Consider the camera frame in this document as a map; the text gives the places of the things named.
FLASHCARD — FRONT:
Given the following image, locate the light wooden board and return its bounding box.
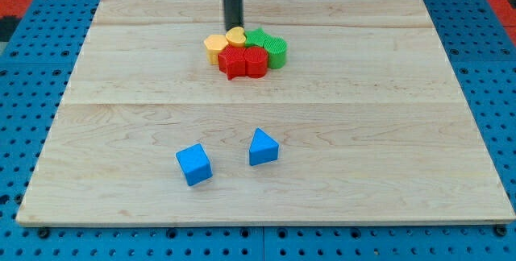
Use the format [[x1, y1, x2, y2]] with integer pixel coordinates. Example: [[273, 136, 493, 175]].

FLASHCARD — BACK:
[[16, 0, 515, 227]]

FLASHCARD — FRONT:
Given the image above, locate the green cylinder block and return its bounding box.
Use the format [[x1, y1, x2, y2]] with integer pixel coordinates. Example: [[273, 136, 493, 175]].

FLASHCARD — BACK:
[[263, 37, 288, 69]]

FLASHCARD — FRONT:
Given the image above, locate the yellow heart block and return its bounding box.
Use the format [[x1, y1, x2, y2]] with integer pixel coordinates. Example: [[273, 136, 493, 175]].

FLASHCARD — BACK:
[[225, 27, 247, 48]]

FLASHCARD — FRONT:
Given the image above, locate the blue cube block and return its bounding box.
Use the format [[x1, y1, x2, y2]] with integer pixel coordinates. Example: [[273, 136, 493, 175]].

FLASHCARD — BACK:
[[175, 143, 213, 186]]

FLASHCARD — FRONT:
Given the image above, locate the blue triangle block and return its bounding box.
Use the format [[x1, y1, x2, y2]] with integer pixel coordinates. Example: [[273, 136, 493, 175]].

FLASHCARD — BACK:
[[248, 128, 279, 166]]

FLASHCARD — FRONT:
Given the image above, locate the red star block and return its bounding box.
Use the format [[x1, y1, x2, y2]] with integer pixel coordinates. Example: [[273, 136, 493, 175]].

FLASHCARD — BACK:
[[218, 45, 246, 80]]

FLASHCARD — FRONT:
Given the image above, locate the yellow hexagon block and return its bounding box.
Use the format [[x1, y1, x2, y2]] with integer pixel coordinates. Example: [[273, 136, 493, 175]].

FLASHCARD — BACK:
[[203, 35, 228, 65]]

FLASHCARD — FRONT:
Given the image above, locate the green star block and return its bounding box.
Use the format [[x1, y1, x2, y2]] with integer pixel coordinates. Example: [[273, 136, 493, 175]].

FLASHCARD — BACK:
[[245, 27, 272, 48]]

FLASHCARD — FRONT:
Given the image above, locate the red cylinder block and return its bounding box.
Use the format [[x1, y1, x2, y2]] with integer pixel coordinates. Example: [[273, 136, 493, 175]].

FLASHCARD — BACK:
[[243, 46, 268, 78]]

